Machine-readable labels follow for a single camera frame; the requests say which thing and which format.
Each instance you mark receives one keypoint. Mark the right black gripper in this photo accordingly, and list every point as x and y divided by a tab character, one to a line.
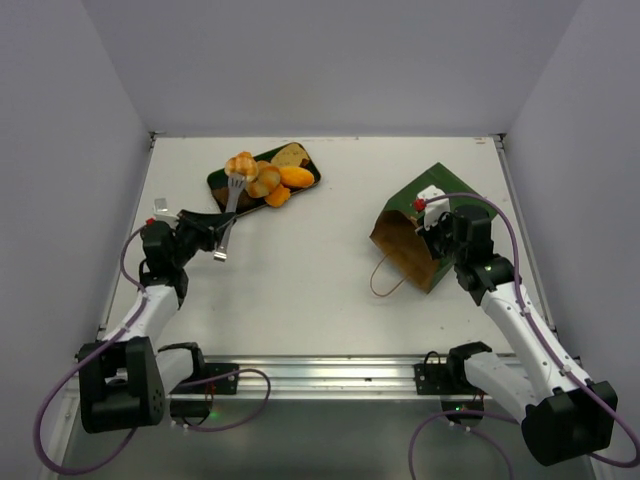
441	236

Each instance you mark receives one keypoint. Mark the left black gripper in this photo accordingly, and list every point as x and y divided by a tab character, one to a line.
198	232

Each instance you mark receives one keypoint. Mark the small pale fake bun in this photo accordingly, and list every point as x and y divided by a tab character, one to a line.
244	165

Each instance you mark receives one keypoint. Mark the pale twisted fake bread roll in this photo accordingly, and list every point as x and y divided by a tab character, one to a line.
267	180

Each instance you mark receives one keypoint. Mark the green brown paper bag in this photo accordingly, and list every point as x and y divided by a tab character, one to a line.
395	230

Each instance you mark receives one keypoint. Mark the brown sliced fake bread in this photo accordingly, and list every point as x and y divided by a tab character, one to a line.
292	154

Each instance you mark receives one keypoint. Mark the dark brown fake croissant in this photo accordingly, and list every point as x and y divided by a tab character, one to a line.
221	197

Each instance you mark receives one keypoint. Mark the long orange fake bread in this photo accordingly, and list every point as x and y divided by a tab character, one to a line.
279	193

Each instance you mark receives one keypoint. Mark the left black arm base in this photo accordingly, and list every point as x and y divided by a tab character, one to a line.
207	377

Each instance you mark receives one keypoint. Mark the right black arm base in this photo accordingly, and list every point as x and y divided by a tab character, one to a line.
445	375

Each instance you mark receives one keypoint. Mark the dark green tray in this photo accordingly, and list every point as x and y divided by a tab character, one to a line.
218	179

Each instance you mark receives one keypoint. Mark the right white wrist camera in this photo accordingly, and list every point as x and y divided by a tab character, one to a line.
430	203

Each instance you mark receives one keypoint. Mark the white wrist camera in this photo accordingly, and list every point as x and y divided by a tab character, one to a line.
162	213
430	203

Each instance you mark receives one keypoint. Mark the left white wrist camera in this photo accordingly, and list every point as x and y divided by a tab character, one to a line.
162	213

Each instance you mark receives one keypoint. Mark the aluminium rail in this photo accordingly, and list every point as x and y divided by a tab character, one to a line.
322	378

